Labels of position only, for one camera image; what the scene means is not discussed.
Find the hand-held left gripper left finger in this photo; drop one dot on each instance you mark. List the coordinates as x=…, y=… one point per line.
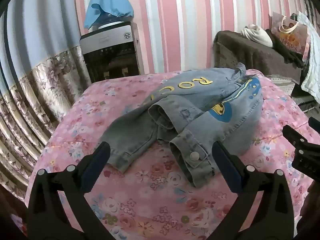
x=96, y=165

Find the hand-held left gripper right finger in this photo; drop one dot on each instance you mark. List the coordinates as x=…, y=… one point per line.
x=226, y=170

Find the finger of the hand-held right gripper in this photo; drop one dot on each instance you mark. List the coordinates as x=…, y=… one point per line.
x=315, y=123
x=293, y=136

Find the printed denim jacket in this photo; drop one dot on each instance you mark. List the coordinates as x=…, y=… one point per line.
x=190, y=100

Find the dark low bench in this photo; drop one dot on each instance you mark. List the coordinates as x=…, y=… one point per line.
x=306, y=102

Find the grey patterned furniture cover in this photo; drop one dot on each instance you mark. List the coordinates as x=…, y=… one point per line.
x=282, y=85

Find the white quilt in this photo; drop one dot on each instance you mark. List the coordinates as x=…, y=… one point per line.
x=312, y=67

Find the pink floral bed sheet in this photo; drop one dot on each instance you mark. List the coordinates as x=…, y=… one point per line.
x=150, y=205

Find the black cloth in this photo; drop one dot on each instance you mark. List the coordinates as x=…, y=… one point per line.
x=287, y=52

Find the floral gift bag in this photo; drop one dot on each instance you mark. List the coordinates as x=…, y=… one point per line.
x=297, y=36

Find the brown blanket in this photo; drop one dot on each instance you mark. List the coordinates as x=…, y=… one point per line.
x=250, y=52

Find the blue curtain with floral band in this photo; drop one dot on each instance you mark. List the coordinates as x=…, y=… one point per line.
x=37, y=80

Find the white folded cloth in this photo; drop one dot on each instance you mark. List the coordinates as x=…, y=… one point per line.
x=257, y=36

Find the grey water dispenser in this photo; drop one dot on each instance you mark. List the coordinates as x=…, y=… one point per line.
x=110, y=47

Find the blue cloth cover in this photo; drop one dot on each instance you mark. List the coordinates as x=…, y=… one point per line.
x=110, y=0

